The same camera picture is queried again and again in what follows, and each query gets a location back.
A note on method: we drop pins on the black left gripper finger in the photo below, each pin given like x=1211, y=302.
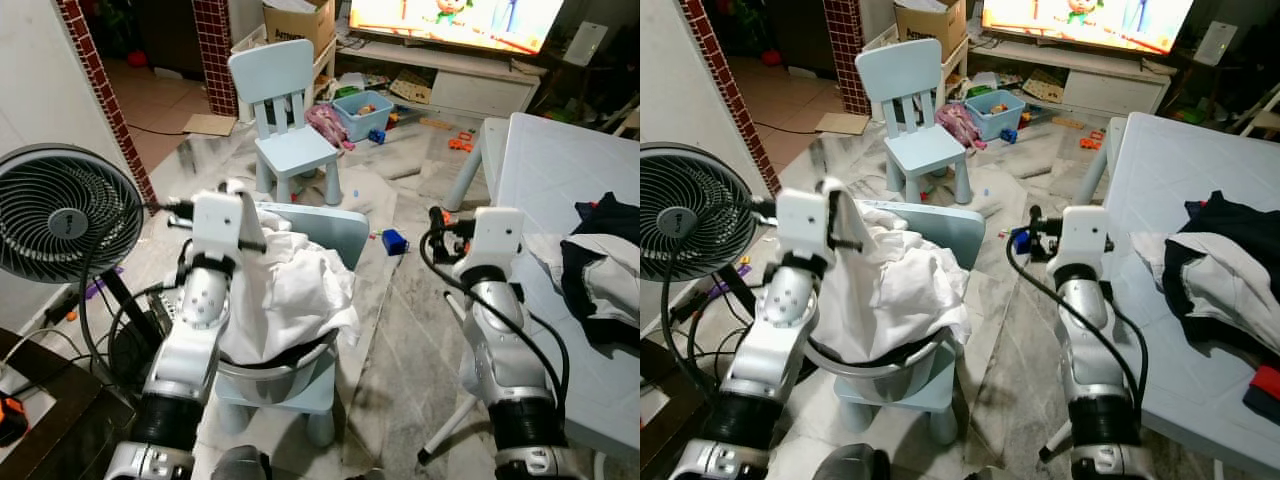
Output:
x=252, y=220
x=845, y=215

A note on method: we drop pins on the large white garment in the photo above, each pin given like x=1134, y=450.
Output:
x=900, y=290
x=290, y=290

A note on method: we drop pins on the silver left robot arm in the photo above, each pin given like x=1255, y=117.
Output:
x=185, y=340
x=775, y=340

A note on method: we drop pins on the orange toy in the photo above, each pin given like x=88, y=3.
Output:
x=1092, y=141
x=460, y=143

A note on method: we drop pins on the flat cardboard sheet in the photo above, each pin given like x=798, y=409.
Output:
x=208, y=124
x=840, y=124

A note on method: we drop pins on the blue toy bin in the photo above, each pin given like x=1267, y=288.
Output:
x=362, y=118
x=995, y=118

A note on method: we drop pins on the pink toy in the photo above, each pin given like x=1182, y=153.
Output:
x=328, y=125
x=958, y=125

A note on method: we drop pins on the white folding table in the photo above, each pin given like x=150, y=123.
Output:
x=560, y=170
x=1180, y=160

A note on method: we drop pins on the white television cabinet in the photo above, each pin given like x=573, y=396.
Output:
x=1110, y=90
x=480, y=90

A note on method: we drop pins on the grey metal basin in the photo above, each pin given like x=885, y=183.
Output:
x=880, y=385
x=280, y=385

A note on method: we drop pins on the purple toy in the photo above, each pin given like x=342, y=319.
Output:
x=718, y=290
x=105, y=282

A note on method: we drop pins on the black standing fan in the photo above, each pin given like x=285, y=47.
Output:
x=65, y=215
x=700, y=215

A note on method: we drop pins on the pale grey white garment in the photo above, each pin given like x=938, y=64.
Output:
x=1240, y=285
x=615, y=290

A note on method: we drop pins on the red ball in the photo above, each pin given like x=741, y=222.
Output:
x=138, y=58
x=772, y=57

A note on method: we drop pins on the television screen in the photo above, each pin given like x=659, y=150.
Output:
x=1085, y=20
x=450, y=20

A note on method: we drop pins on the brown cardboard box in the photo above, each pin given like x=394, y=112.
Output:
x=298, y=25
x=930, y=25

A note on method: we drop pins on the white router box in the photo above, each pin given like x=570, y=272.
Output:
x=1216, y=43
x=591, y=43

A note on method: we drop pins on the red folded garment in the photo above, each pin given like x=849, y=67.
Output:
x=1268, y=380

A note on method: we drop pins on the dark wooden table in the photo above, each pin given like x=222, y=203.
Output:
x=50, y=420
x=655, y=440

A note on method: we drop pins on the blue folded garment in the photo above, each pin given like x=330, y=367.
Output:
x=1265, y=408

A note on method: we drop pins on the orange black tool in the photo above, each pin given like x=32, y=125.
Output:
x=10, y=420

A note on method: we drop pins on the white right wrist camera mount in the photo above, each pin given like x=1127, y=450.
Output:
x=1085, y=240
x=497, y=240

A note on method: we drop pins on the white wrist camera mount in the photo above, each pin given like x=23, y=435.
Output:
x=497, y=240
x=803, y=228
x=215, y=228
x=1085, y=240

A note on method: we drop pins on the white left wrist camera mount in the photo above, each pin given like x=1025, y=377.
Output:
x=215, y=228
x=803, y=228

